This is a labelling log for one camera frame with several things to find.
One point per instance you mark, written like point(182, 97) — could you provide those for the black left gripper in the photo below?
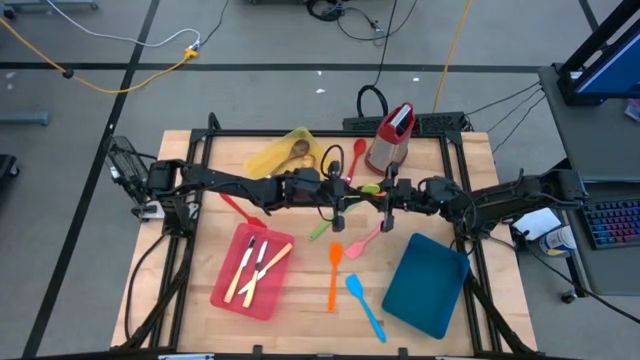
point(337, 220)

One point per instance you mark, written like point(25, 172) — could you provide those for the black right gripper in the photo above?
point(390, 222)

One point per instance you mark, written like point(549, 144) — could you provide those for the light green silicone spoon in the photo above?
point(371, 189)

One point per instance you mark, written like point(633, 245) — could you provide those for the red silicone spoon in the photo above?
point(359, 147)

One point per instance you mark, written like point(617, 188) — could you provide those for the green silicone spatula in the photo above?
point(320, 231)

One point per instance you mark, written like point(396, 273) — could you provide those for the pink silicone spatula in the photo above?
point(352, 250)

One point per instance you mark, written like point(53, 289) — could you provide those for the dark wooden spoon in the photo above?
point(301, 147)

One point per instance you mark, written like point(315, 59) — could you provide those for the yellow translucent plastic tray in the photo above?
point(265, 162)

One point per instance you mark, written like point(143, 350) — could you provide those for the blue silicone spatula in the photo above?
point(355, 286)

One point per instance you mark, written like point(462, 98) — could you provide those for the long orange silicone spatula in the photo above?
point(332, 285)

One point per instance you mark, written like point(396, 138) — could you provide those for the red silicone spatula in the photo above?
point(257, 222)

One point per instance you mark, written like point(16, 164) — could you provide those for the red-pink translucent plastic tray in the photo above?
point(267, 295)

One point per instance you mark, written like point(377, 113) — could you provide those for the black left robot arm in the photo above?
point(225, 180)

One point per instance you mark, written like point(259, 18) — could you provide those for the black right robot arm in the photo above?
point(505, 200)

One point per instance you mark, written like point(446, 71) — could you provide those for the black perforated control box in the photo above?
point(352, 124)

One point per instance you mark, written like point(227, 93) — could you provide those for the blue plastic tray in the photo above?
point(425, 287)

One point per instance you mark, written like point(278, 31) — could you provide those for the white paper sheet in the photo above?
point(540, 222)

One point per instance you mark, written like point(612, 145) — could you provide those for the white and blue canister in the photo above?
point(557, 241)

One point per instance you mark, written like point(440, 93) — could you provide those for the black caster wheel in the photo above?
point(568, 297)

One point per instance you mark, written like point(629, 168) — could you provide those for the black mesh box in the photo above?
point(125, 155)

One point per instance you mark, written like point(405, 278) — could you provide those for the backlit keyboard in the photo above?
point(615, 222)

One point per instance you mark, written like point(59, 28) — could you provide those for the grey keyboard desk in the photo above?
point(610, 270)

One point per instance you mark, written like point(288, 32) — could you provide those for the computer monitor on stand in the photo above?
point(615, 70)

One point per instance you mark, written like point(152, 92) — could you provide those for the grey floor bar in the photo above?
point(25, 119)

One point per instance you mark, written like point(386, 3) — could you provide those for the black chair base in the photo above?
point(7, 165)

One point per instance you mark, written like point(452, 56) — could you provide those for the grey cart base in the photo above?
point(50, 6)

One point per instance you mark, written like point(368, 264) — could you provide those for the right wrist camera housing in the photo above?
point(409, 196)

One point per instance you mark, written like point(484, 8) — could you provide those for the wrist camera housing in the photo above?
point(315, 187)
point(409, 196)

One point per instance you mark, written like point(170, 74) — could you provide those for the left wrist camera housing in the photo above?
point(315, 187)

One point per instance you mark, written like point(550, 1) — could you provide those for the silver bracket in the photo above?
point(185, 357)

